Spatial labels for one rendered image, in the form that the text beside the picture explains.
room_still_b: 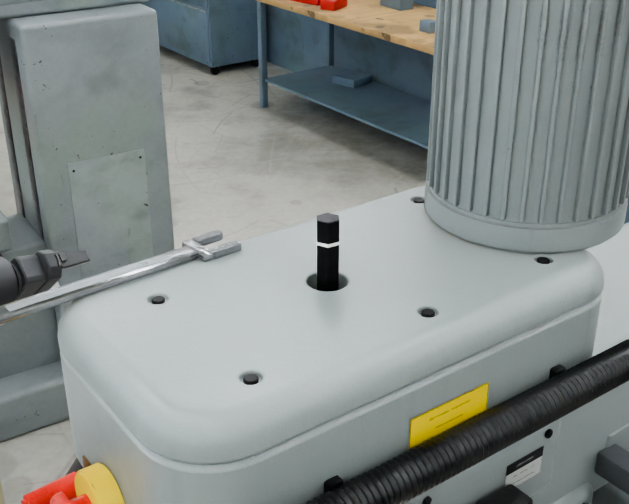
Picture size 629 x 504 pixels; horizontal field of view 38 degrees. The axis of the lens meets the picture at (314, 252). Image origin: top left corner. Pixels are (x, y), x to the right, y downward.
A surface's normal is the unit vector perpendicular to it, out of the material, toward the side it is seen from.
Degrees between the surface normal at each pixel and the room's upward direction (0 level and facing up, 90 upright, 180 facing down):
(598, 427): 90
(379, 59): 90
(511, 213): 90
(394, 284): 0
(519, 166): 90
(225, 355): 0
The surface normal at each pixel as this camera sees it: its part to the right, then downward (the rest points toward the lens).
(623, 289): 0.00, -0.89
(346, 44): -0.80, 0.27
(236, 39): 0.59, 0.36
